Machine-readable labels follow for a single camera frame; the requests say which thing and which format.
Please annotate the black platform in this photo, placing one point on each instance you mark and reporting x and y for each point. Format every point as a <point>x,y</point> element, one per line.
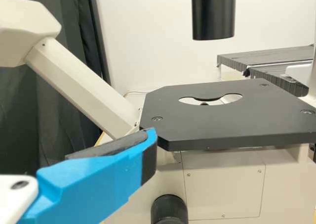
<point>259,57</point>
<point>276,79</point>

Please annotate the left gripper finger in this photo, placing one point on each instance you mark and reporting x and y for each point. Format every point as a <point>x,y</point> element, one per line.
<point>93,179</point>

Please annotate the cream microscope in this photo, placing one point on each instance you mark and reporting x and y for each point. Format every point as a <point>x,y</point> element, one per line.
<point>222,120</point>

